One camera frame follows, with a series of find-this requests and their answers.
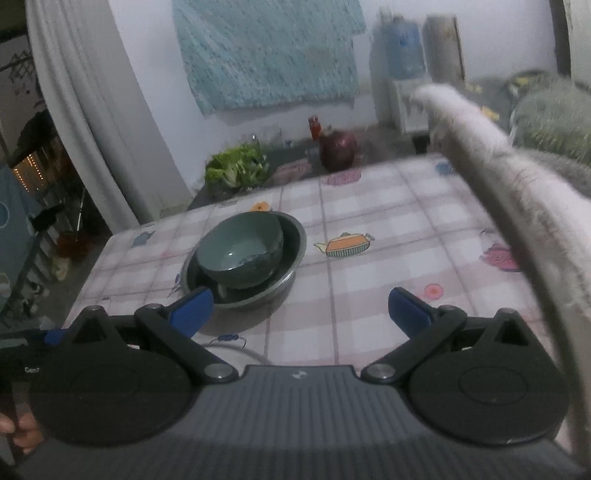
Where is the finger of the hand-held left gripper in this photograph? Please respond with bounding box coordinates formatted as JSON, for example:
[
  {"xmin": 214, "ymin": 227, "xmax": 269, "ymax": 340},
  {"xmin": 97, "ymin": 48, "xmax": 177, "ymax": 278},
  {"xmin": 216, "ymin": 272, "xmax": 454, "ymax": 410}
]
[{"xmin": 0, "ymin": 329, "xmax": 71, "ymax": 347}]

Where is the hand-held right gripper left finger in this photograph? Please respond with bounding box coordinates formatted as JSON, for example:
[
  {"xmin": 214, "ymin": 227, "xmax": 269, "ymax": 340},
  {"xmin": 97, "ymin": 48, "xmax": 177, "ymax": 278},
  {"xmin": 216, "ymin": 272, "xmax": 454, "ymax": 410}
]
[{"xmin": 58, "ymin": 286, "xmax": 240, "ymax": 386}]

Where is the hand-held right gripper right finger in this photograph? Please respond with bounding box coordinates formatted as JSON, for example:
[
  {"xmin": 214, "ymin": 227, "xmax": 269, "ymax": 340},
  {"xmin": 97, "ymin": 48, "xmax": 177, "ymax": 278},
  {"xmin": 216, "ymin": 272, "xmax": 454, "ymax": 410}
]
[{"xmin": 361, "ymin": 288, "xmax": 546, "ymax": 385}]

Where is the green ceramic bowl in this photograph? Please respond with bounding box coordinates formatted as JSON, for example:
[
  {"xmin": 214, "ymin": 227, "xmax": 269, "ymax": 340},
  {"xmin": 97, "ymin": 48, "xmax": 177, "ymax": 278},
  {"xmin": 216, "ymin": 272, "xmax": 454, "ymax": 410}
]
[{"xmin": 196, "ymin": 213, "xmax": 285, "ymax": 289}]

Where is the wide-rimmed stainless steel bowl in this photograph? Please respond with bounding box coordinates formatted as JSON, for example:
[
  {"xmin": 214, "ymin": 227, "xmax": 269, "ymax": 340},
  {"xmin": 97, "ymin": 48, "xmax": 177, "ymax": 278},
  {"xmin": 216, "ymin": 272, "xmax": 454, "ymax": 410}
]
[{"xmin": 180, "ymin": 211, "xmax": 308, "ymax": 309}]

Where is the person's left hand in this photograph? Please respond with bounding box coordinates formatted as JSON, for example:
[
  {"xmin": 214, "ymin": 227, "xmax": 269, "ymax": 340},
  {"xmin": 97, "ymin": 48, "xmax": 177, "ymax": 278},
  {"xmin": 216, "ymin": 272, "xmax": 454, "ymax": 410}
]
[{"xmin": 0, "ymin": 412, "xmax": 45, "ymax": 456}]

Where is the cluttered metal shelf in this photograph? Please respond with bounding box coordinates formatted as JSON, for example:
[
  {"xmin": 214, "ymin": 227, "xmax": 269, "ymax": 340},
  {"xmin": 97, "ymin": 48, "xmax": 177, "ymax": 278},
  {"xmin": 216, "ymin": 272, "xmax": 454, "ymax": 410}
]
[{"xmin": 0, "ymin": 28, "xmax": 114, "ymax": 326}]

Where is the green lettuce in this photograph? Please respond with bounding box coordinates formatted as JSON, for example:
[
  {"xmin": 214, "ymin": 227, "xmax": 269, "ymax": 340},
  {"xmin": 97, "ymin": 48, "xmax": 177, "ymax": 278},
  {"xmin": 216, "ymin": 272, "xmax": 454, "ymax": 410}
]
[{"xmin": 204, "ymin": 143, "xmax": 270, "ymax": 189}]

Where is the pink cloth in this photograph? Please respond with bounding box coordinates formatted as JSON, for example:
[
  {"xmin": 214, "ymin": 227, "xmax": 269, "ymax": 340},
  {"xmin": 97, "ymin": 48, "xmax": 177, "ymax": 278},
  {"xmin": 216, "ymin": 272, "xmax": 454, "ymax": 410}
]
[{"xmin": 271, "ymin": 161, "xmax": 309, "ymax": 184}]

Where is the red onion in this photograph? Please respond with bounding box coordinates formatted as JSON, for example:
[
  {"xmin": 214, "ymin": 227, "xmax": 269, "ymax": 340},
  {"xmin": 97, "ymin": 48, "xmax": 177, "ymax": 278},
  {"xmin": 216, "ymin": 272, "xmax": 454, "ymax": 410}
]
[{"xmin": 320, "ymin": 130, "xmax": 358, "ymax": 172}]

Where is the white water dispenser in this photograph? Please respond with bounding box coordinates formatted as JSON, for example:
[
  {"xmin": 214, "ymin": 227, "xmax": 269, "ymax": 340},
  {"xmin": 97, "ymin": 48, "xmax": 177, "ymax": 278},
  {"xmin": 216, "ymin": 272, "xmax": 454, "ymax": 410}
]
[{"xmin": 389, "ymin": 78, "xmax": 438, "ymax": 136}]

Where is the white curtain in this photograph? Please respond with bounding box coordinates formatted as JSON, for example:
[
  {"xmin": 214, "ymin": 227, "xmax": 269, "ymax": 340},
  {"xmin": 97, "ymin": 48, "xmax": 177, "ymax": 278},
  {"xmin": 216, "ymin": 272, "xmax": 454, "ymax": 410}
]
[{"xmin": 25, "ymin": 0, "xmax": 193, "ymax": 232}]

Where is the green patterned pillow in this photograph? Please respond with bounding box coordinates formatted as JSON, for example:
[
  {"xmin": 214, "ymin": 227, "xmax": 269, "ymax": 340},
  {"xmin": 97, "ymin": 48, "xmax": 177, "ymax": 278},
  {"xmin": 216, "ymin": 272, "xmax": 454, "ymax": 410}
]
[{"xmin": 509, "ymin": 73, "xmax": 591, "ymax": 166}]

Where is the blue water bottle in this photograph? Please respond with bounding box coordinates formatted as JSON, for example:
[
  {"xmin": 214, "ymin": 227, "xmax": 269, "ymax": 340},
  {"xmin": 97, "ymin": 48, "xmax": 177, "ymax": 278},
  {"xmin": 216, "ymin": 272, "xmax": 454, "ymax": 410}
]
[{"xmin": 370, "ymin": 13, "xmax": 426, "ymax": 82}]

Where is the teal knitted wall cloth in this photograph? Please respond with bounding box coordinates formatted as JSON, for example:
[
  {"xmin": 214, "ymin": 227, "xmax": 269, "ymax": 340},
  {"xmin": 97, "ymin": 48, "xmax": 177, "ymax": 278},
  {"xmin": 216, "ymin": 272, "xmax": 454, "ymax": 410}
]
[{"xmin": 171, "ymin": 0, "xmax": 368, "ymax": 117}]

